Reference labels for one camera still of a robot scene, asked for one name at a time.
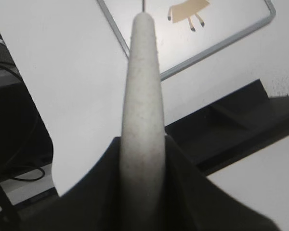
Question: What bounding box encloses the white-handled cleaver knife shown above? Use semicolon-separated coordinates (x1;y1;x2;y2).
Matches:
119;10;166;231

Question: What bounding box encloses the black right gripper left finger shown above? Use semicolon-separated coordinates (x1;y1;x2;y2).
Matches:
20;137;121;231

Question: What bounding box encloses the black knife stand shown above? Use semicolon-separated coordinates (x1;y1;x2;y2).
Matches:
166;80;289;175

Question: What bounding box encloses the white grey-rimmed cutting board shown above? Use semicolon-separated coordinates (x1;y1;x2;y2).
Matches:
98;0;276;80

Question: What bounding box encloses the black equipment beside table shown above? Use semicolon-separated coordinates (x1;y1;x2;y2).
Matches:
0;34;53;231

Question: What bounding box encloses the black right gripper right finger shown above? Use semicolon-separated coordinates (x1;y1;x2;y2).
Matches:
165;136;279;231

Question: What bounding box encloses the black cable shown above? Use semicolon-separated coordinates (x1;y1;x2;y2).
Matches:
0;60;45;183

